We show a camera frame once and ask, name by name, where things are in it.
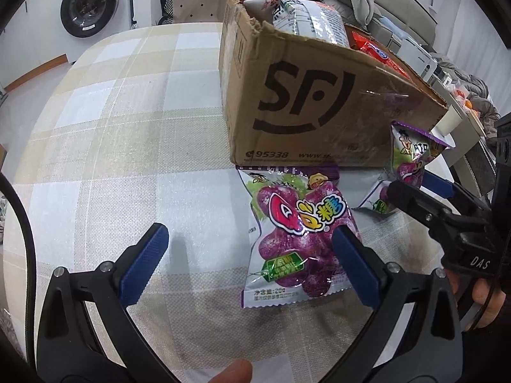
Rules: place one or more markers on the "brown SF cardboard box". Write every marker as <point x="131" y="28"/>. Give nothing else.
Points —
<point x="295" y="100"/>

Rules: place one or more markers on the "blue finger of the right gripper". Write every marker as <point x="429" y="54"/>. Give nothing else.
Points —
<point x="438" y="185"/>

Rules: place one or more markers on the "checkered tablecloth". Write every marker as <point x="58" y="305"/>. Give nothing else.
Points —
<point x="134" y="133"/>

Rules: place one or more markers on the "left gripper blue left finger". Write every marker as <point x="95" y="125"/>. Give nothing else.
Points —
<point x="138" y="262"/>

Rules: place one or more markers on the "black patterned playpen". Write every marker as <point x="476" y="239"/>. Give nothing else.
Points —
<point x="188" y="11"/>

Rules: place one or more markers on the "red Oreo snack pack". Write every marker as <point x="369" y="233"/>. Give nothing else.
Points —
<point x="366" y="46"/>

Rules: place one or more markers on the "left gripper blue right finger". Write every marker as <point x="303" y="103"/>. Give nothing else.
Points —
<point x="350" y="253"/>

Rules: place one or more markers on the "white red noodle snack bag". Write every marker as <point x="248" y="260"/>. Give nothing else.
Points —
<point x="305" y="18"/>

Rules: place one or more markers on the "small purple candy packet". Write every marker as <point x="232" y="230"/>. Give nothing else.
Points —
<point x="412" y="150"/>

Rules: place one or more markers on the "white front-load washing machine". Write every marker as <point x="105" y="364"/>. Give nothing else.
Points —
<point x="87" y="22"/>

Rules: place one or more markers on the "purple grape candy bag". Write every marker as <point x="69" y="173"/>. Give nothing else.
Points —
<point x="294" y="211"/>

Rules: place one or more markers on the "white electric kettle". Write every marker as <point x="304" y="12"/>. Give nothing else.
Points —
<point x="417" y="58"/>

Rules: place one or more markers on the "left hand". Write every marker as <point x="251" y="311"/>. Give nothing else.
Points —
<point x="239" y="371"/>

